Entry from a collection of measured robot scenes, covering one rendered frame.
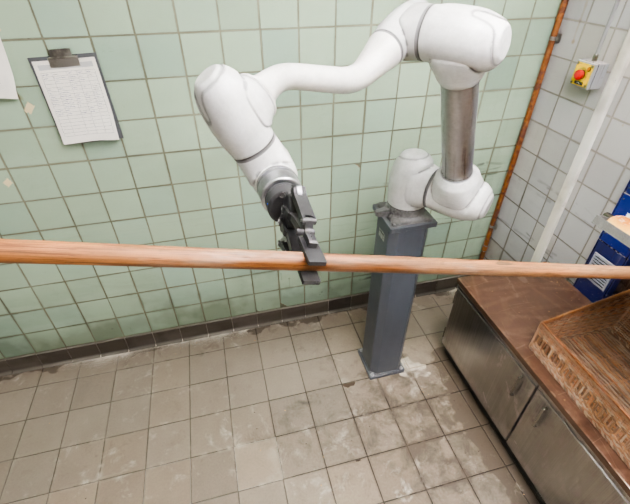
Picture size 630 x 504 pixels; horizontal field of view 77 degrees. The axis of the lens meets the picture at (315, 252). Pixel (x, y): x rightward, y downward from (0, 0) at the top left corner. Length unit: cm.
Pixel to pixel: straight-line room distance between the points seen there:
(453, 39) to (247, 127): 55
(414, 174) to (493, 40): 61
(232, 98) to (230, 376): 180
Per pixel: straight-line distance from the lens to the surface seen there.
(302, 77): 93
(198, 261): 59
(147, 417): 234
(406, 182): 157
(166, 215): 205
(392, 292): 187
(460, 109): 124
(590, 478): 184
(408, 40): 116
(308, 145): 196
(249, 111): 81
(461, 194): 146
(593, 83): 215
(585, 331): 204
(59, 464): 239
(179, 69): 180
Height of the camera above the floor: 190
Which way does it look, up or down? 38 degrees down
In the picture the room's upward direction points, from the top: straight up
